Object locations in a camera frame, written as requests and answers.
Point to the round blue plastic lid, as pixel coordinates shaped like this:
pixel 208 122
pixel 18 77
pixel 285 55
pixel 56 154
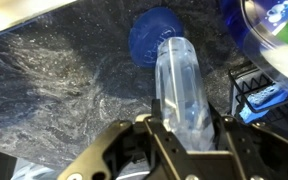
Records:
pixel 147 33

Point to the blue sponge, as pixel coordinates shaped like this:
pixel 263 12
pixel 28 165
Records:
pixel 264 98

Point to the large blue dish soap bottle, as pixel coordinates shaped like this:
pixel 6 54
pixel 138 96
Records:
pixel 267 26

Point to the clear pump soap bottle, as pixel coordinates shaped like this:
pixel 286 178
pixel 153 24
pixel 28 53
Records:
pixel 184 96

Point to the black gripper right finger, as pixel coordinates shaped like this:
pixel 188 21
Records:
pixel 260 150

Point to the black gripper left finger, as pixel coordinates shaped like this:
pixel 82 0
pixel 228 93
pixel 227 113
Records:
pixel 134 153

